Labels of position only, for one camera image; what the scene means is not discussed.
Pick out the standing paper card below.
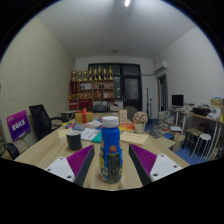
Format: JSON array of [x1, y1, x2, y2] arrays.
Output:
[[118, 109, 129, 124]]

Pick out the black mug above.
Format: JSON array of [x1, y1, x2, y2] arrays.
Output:
[[65, 130, 83, 152]]

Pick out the stack of books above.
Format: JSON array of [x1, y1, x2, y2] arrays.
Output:
[[158, 110, 176, 128]]

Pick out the purple sign board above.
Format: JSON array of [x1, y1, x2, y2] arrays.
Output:
[[5, 109, 32, 143]]

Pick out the black mesh chair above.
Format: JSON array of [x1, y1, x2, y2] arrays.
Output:
[[3, 142, 21, 161]]

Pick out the wooden shelf unit with trophies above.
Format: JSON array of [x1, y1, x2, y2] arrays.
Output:
[[68, 65, 116, 111]]

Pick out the pink flowers in white pot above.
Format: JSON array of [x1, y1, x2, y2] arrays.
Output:
[[132, 111, 149, 135]]

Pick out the black computer monitor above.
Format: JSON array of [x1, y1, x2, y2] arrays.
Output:
[[171, 94, 185, 108]]

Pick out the blue bottle with white cap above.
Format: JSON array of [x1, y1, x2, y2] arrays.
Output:
[[99, 115, 124, 184]]

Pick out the black framed glass door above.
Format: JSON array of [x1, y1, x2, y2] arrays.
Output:
[[88, 63, 143, 111]]

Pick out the yellow gift box red ribbon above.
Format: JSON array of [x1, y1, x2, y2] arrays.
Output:
[[74, 108, 95, 125]]

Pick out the blue colourful book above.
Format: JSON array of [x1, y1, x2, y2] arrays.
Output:
[[64, 122, 86, 132]]

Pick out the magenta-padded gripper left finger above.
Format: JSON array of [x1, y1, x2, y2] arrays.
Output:
[[44, 144, 96, 187]]

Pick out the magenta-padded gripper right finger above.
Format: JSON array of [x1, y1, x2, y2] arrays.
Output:
[[128, 143, 184, 187]]

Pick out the black office chair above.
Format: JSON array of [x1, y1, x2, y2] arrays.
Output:
[[28, 104, 68, 141]]

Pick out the orange red book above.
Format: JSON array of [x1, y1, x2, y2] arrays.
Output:
[[118, 122, 135, 133]]

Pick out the white round stool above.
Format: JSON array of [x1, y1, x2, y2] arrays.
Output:
[[191, 133, 212, 158]]

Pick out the small round white table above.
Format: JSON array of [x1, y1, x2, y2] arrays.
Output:
[[60, 109, 78, 121]]

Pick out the cluttered wooden side desk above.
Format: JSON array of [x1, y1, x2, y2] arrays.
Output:
[[169, 104, 224, 158]]

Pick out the white air conditioner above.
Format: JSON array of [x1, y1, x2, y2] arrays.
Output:
[[153, 60, 169, 78]]

